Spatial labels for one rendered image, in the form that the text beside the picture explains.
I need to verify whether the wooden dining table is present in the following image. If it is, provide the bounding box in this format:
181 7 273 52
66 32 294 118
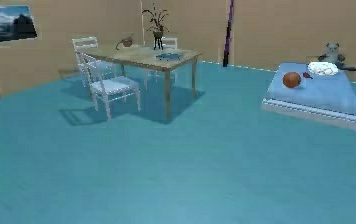
80 44 203 122

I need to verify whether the white slatted chair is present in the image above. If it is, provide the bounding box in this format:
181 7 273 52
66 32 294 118
78 52 143 121
143 36 179 85
71 36 118 88

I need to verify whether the brown kettle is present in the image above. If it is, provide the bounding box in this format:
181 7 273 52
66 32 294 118
115 33 135 51

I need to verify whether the potted house plant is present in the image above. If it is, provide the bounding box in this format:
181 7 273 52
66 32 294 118
141 3 170 51

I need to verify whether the purple black pole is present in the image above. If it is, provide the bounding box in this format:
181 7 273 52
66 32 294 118
222 0 236 68

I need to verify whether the orange ball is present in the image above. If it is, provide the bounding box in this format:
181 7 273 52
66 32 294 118
282 71 302 90

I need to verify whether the blue bed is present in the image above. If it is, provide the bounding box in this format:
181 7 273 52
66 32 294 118
260 62 356 132

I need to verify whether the white pillow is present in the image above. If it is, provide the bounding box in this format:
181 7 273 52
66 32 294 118
307 61 340 77

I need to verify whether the grey teddy bear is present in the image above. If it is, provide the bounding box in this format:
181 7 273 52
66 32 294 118
317 41 346 65

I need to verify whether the black bat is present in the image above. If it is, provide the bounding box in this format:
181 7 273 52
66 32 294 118
336 64 356 73

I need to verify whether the framed landscape picture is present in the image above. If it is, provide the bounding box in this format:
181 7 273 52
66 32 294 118
0 4 39 45

